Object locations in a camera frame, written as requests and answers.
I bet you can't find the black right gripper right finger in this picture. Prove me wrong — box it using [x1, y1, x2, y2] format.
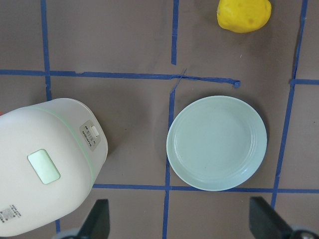
[249, 196, 319, 239]

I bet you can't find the yellow lemon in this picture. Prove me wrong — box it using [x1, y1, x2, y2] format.
[216, 0, 272, 33]

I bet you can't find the white rice cooker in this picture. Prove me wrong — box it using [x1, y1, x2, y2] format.
[0, 98, 108, 237]

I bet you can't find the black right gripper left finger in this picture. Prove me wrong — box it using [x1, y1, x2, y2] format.
[57, 199, 111, 239]

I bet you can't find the light green plate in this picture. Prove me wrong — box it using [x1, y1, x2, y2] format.
[166, 96, 267, 191]

